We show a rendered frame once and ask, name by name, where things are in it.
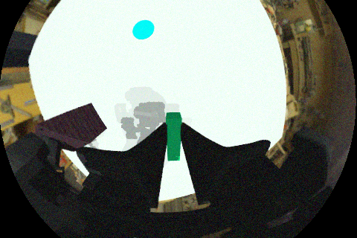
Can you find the cyan flat circle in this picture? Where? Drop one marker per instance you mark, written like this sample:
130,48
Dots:
143,29

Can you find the green rectangular post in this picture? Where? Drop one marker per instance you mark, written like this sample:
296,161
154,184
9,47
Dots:
173,122

